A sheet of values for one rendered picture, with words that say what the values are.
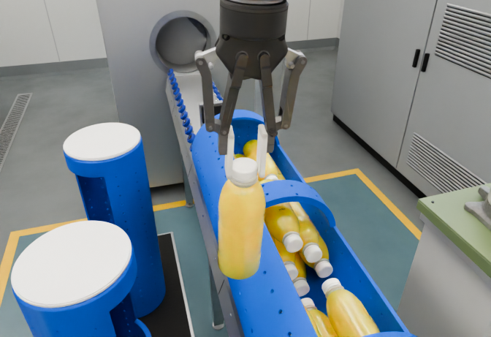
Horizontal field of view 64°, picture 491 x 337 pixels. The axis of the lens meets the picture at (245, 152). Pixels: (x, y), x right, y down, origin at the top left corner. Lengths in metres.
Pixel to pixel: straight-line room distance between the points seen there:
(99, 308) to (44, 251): 0.22
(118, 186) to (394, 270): 1.66
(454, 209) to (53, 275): 1.08
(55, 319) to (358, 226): 2.08
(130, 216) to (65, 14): 4.13
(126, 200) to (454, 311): 1.15
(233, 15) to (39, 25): 5.17
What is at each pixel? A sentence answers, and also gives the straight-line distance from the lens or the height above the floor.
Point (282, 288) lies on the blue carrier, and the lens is 0.71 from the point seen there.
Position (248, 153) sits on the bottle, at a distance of 1.21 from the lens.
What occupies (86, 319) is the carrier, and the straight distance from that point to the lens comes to 1.03.
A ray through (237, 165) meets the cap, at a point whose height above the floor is 1.46.
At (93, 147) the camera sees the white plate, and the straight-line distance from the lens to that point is 1.52.
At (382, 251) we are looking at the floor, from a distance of 2.60.
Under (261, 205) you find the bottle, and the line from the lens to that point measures 0.57.
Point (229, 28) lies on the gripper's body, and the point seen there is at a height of 1.66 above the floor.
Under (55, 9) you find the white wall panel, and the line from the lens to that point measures 5.48.
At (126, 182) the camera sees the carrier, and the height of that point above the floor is 0.91.
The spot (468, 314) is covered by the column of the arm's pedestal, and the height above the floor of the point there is 0.81.
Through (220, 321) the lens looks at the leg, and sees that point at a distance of 2.08.
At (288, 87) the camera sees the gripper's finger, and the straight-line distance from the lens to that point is 0.48.
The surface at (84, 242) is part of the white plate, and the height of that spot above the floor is 1.04.
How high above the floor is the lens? 1.76
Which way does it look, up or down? 32 degrees down
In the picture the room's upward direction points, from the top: straight up
